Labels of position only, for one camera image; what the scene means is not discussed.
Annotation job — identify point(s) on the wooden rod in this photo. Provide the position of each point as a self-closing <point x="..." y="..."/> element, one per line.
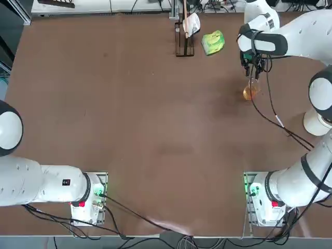
<point x="185" y="15"/>

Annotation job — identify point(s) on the aluminium frame rail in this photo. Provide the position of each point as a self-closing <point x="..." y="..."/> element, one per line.
<point x="22" y="10"/>

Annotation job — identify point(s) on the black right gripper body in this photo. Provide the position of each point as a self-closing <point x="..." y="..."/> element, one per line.
<point x="255" y="58"/>

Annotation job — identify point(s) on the clear measuring cup amber solution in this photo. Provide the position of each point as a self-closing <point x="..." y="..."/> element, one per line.
<point x="250" y="92"/>

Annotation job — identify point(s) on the aluminium post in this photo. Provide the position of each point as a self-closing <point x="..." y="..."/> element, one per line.
<point x="174" y="9"/>

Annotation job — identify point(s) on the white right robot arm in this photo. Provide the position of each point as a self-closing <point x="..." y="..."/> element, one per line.
<point x="285" y="186"/>

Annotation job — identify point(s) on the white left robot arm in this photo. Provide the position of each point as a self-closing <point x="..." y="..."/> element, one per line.
<point x="52" y="184"/>

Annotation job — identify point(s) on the black power strip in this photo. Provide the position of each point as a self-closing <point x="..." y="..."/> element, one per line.
<point x="59" y="2"/>

